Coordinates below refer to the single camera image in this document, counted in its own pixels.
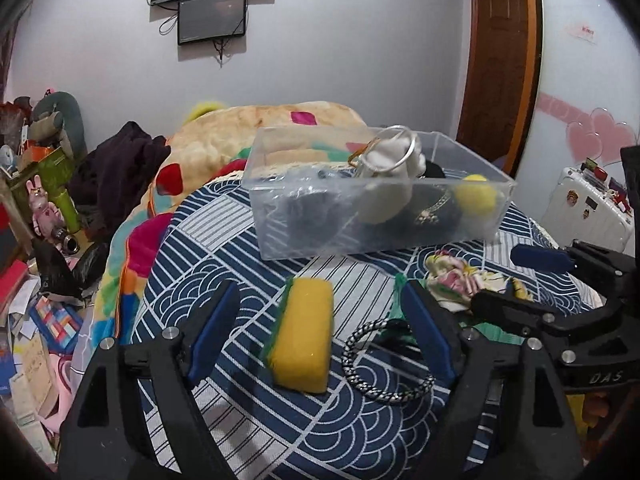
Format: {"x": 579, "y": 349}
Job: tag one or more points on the yellow and green sponge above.
{"x": 305, "y": 335}

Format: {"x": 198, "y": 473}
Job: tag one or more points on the small black wall monitor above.
{"x": 212, "y": 19}

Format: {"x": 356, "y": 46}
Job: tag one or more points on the blue patterned mat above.
{"x": 240, "y": 240}

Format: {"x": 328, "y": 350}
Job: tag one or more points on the clear plastic box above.
{"x": 280, "y": 200}

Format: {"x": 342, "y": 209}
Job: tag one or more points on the pile of papers and books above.
{"x": 30, "y": 360}

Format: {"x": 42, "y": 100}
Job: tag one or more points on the silver bangle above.
{"x": 411, "y": 153}

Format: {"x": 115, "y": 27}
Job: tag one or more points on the pink bunny toy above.
{"x": 44, "y": 207}

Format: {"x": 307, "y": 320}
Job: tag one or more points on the white suitcase with stickers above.
{"x": 585, "y": 210}

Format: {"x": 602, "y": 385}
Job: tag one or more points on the black fluffy item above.
{"x": 310, "y": 212}

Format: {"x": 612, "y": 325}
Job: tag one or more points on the pink heart wall stickers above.
{"x": 600, "y": 135}

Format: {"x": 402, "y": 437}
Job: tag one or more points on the colourful patchwork blanket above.
{"x": 210, "y": 145}

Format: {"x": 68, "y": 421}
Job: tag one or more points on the white fabric pouch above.
{"x": 389, "y": 185}

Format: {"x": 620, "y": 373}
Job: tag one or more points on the red and white wall sticker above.
{"x": 586, "y": 32}

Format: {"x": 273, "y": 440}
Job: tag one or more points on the black plastic bag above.
{"x": 60, "y": 270}

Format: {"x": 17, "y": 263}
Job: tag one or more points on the green cardboard box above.
{"x": 55, "y": 170}

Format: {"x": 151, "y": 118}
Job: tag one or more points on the brown wooden door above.
{"x": 497, "y": 70}

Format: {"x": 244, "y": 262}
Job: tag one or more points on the yellow soft ball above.
{"x": 476, "y": 195}

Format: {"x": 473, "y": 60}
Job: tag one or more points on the floral fabric scrunchie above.
{"x": 457, "y": 277}

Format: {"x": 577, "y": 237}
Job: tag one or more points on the grey plush toy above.
{"x": 62, "y": 115}

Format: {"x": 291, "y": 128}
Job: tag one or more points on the dark clothing pile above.
{"x": 120, "y": 170}

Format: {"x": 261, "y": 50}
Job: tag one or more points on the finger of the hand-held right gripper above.
{"x": 505, "y": 306}
{"x": 542, "y": 258}

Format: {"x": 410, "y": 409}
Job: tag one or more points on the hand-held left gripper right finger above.
{"x": 428, "y": 332}

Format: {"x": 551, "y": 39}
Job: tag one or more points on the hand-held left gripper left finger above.
{"x": 214, "y": 332}

